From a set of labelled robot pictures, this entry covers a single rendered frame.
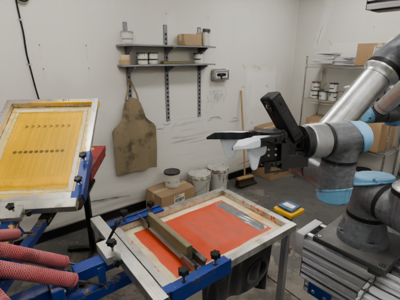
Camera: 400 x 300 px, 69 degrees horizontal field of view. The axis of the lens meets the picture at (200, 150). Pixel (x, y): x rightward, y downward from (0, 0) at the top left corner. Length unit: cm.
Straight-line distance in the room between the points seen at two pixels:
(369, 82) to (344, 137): 25
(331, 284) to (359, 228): 25
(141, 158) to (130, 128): 37
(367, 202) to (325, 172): 30
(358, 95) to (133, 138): 282
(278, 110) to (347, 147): 18
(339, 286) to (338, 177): 56
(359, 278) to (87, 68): 281
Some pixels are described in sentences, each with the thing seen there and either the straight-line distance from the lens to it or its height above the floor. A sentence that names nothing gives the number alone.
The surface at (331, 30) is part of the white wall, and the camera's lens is 496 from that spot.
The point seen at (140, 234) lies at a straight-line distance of 160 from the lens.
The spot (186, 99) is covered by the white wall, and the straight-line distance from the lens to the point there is 375.
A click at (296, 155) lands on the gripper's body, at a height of 164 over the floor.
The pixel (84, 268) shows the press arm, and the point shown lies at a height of 104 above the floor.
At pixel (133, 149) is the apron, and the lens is 344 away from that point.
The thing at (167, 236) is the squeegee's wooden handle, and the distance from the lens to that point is 143.
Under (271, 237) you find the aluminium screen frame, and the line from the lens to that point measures 153.
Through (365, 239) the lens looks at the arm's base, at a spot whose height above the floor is 130.
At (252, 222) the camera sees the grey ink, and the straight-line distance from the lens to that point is 168.
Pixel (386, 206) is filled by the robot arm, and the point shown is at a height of 144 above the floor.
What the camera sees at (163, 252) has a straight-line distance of 146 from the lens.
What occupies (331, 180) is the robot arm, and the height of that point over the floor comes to 157.
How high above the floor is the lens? 183
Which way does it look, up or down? 18 degrees down
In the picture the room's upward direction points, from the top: straight up
